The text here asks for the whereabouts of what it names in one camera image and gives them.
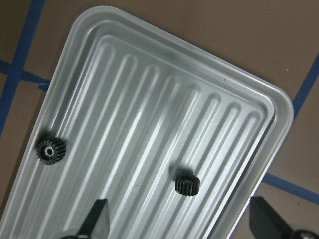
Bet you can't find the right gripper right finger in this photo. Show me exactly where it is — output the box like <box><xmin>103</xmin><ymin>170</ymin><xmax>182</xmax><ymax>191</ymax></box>
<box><xmin>249</xmin><ymin>196</ymin><xmax>299</xmax><ymax>239</ymax></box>

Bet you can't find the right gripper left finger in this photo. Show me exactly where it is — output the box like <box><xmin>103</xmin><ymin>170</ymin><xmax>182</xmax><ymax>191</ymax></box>
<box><xmin>77</xmin><ymin>199</ymin><xmax>110</xmax><ymax>239</ymax></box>

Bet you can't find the black bearing gear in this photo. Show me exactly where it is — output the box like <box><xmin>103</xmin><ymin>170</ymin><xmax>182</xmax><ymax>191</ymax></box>
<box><xmin>175</xmin><ymin>173</ymin><xmax>200</xmax><ymax>196</ymax></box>
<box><xmin>36</xmin><ymin>138</ymin><xmax>66</xmax><ymax>165</ymax></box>

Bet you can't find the silver ribbed metal tray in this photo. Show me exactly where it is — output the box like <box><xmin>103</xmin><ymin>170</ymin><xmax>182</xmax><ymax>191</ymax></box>
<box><xmin>0</xmin><ymin>6</ymin><xmax>294</xmax><ymax>239</ymax></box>

